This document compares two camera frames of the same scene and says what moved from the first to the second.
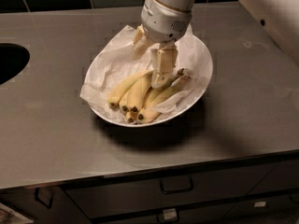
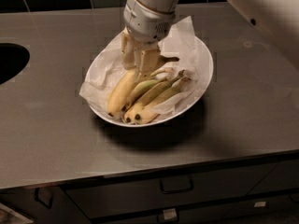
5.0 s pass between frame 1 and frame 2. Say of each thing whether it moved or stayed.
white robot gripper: moved
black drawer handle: stayed
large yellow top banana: moved
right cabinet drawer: stayed
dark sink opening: stayed
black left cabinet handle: stayed
